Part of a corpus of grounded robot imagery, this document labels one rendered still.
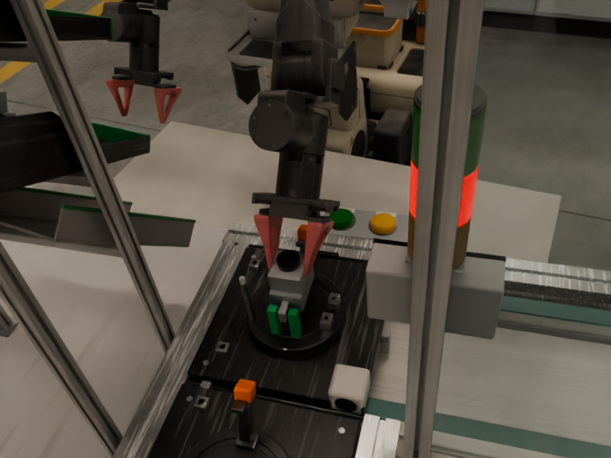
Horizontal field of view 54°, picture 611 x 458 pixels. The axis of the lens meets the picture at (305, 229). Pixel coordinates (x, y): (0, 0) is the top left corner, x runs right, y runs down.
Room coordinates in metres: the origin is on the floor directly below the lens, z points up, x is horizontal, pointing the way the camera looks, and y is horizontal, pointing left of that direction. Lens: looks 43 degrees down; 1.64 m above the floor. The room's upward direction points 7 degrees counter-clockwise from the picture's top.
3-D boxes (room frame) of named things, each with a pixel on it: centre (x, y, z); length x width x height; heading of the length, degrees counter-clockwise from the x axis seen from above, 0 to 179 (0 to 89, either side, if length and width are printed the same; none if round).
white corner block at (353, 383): (0.40, -0.03, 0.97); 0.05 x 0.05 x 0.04; 70
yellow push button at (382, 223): (0.70, -0.13, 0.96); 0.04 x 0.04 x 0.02
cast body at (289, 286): (0.52, 0.03, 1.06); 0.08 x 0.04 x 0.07; 160
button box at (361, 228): (0.70, -0.13, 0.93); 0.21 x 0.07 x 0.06; 70
